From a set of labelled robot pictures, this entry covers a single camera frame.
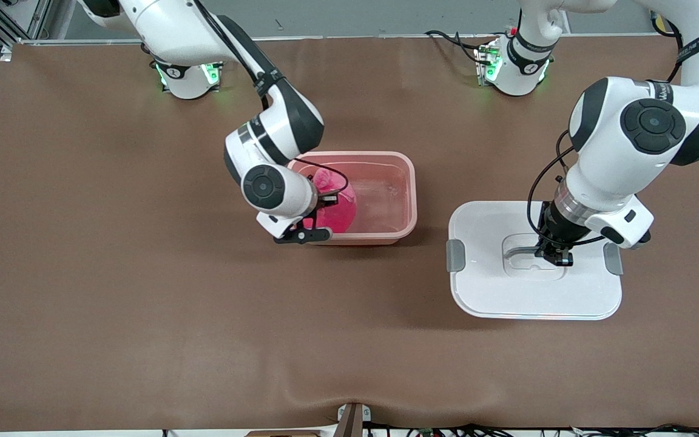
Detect pink plush toy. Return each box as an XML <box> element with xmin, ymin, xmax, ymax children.
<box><xmin>312</xmin><ymin>168</ymin><xmax>358</xmax><ymax>234</ymax></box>

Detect white box lid grey latches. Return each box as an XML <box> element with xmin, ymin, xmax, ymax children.
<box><xmin>446</xmin><ymin>200</ymin><xmax>624</xmax><ymax>320</ymax></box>

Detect pink plastic box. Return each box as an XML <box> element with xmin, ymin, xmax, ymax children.
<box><xmin>286</xmin><ymin>151</ymin><xmax>418</xmax><ymax>246</ymax></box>

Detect brown table mat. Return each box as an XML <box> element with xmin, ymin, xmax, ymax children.
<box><xmin>0</xmin><ymin>35</ymin><xmax>699</xmax><ymax>433</ymax></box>

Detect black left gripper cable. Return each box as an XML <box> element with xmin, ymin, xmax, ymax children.
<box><xmin>527</xmin><ymin>12</ymin><xmax>684</xmax><ymax>248</ymax></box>

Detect metal clamp bracket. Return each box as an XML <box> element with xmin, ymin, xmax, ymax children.
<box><xmin>336</xmin><ymin>402</ymin><xmax>372</xmax><ymax>437</ymax></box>

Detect silver table edge rail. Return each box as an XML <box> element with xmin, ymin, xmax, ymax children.
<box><xmin>19</xmin><ymin>33</ymin><xmax>653</xmax><ymax>44</ymax></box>

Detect black left arm base cable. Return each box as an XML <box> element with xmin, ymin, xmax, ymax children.
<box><xmin>425</xmin><ymin>29</ymin><xmax>496</xmax><ymax>64</ymax></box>

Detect aluminium frame post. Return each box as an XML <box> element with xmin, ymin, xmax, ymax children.
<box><xmin>0</xmin><ymin>0</ymin><xmax>53</xmax><ymax>48</ymax></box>

